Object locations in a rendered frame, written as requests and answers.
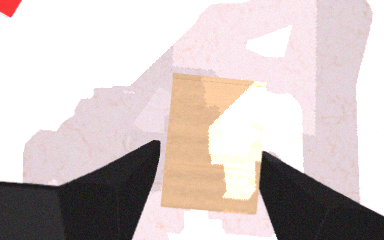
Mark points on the tan triangular block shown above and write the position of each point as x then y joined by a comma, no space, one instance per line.
214,146
220,80

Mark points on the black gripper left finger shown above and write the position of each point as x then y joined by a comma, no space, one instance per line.
104,204

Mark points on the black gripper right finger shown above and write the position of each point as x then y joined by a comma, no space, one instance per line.
301,208

